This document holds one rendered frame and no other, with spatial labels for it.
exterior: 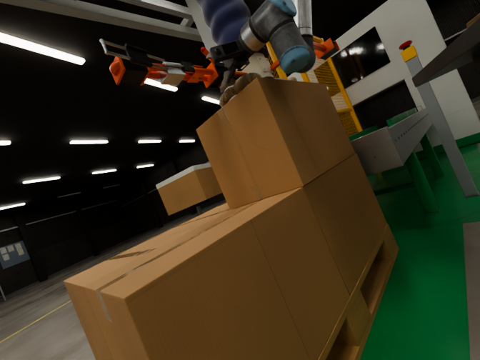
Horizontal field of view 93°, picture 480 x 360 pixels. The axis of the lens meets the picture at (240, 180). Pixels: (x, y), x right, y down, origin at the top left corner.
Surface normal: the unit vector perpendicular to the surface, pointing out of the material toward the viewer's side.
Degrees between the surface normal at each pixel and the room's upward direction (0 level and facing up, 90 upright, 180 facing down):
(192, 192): 90
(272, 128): 90
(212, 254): 90
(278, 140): 90
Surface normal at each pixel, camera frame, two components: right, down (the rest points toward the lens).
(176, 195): -0.40, 0.15
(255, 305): 0.64, -0.29
